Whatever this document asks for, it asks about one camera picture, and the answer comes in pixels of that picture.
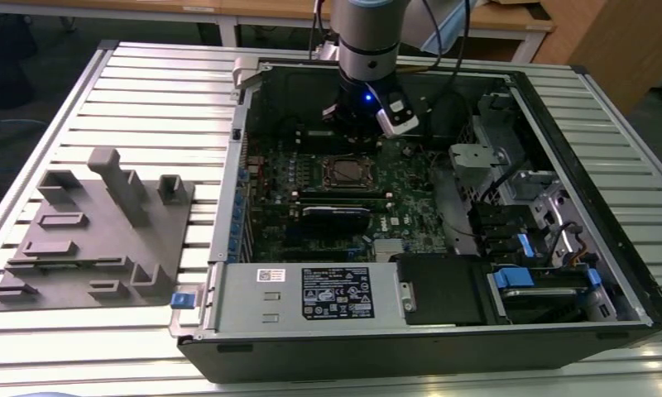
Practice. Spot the hard disk in blue carrier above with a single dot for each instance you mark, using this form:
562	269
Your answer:
510	278

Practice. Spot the perforated metal drive cage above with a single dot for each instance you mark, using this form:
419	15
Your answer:
494	132

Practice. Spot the black and grey PC case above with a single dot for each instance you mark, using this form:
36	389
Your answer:
365	355

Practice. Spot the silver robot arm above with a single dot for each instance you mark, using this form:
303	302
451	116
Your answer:
367	41

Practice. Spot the green motherboard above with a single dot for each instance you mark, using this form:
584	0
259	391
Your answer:
414	207

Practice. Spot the small silver heatsink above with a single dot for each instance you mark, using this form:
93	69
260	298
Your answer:
389	246

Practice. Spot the black graphics card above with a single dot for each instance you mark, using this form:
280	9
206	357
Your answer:
334	227

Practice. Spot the blue case latch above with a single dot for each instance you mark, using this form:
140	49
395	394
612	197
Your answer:
183	300

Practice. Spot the grey parts rack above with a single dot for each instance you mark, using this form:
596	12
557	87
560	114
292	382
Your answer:
88	231

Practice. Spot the silver topped CPU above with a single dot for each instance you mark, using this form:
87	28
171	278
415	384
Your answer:
350	171

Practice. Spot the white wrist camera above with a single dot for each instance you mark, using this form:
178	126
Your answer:
398	118

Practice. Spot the wooden cabinet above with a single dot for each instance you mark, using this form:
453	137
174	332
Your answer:
629	49

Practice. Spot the wooden desk white frame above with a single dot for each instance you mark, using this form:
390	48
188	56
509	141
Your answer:
116	5
508	22

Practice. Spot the silver metal bracket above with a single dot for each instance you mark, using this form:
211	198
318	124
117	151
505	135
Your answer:
470	159

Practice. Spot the CPU socket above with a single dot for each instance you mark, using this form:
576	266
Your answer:
327	185

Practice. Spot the black drive bay block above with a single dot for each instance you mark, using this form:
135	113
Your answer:
500	227

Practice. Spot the black plastic shroud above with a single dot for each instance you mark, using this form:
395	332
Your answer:
441	289

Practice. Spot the blue drive bay clip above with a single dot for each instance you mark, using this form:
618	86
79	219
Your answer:
524	244

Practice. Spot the grey power supply unit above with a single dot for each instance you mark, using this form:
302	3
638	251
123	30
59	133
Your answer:
243	297

